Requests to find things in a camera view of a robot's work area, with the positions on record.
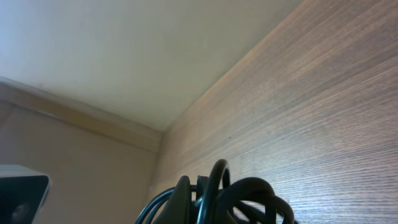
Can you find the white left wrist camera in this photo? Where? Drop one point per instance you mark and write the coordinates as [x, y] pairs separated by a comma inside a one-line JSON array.
[[23, 193]]

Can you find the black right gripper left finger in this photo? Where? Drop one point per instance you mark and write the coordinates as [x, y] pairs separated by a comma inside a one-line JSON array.
[[177, 208]]

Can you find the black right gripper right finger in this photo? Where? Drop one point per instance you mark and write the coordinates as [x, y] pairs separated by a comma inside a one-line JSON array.
[[202, 182]]

